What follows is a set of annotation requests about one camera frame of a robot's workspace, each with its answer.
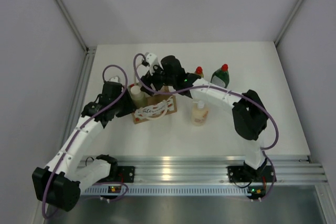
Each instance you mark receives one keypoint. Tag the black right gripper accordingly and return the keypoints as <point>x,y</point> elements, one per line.
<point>149,80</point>

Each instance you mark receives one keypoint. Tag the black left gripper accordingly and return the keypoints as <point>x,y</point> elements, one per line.
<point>129,107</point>

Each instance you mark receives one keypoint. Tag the white-capped pale green bottle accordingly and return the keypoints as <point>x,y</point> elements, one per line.
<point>138,97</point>

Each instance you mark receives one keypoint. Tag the yellow oil bottle red cap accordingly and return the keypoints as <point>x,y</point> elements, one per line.
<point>199,71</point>

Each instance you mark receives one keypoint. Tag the burlap canvas bag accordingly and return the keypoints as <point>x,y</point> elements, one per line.
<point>157,107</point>

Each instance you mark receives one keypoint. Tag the cream pump lotion bottle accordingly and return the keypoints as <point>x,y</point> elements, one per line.
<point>199,113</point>

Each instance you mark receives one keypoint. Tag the green bottle red cap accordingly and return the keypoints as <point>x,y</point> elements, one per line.
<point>221,76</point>

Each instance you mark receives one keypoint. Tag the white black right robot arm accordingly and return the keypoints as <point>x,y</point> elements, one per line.
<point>247,110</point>

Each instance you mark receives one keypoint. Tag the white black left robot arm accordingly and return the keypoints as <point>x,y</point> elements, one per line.
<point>60,183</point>

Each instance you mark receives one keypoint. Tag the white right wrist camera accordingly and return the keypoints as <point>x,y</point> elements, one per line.
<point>150,60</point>

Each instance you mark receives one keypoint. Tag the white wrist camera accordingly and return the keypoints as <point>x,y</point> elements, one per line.
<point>150,60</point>
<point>115,79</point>

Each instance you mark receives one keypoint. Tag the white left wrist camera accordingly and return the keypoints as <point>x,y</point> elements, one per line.
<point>115,79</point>

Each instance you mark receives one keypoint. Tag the left corner aluminium post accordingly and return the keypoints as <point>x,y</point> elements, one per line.
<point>69,20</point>

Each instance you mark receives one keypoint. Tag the corner aluminium post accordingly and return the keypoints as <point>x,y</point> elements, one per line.
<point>69,20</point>
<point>294,11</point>

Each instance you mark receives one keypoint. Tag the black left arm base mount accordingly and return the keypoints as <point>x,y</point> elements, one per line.
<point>126,174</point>

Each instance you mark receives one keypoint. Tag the perforated cable duct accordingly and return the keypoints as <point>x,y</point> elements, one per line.
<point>167,190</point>

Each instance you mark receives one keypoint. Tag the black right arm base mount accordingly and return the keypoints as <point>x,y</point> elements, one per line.
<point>242,174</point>

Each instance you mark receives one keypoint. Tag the right corner aluminium post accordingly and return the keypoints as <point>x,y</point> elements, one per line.
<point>294,11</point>

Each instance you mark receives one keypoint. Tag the aluminium frame rail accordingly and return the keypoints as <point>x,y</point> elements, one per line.
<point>213,170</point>

